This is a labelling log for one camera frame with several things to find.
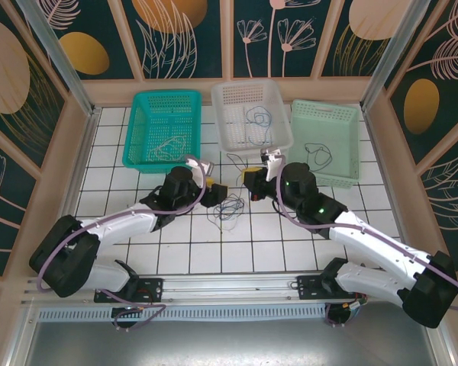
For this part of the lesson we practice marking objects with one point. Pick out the aluminium left corner post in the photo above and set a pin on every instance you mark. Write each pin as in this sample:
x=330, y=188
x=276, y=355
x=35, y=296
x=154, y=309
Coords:
x=61, y=65

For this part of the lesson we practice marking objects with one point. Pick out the teal plastic basket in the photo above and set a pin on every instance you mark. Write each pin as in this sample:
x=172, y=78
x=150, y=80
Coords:
x=162, y=122

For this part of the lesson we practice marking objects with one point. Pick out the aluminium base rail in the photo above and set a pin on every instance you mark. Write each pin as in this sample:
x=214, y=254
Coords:
x=229, y=286

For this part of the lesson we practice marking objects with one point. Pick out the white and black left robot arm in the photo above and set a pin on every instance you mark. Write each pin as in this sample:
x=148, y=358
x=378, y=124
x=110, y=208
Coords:
x=118, y=228

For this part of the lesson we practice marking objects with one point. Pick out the aluminium right corner post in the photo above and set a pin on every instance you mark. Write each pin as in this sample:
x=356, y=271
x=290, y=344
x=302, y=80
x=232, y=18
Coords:
x=393, y=53

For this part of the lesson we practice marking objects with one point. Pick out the white plastic basket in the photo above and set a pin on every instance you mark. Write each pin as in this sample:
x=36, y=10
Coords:
x=236, y=95

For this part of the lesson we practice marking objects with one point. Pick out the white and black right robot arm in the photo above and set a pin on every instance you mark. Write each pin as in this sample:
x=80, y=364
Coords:
x=366, y=246

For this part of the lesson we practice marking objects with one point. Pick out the grey metal panel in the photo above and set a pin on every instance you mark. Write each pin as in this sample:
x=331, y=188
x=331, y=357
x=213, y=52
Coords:
x=229, y=343

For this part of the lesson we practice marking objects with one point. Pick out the mint green plastic basket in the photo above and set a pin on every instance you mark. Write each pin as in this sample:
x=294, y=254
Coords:
x=339, y=126

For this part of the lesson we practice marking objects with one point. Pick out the aluminium corner post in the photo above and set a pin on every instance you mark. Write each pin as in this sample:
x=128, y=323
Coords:
x=393, y=53
x=61, y=65

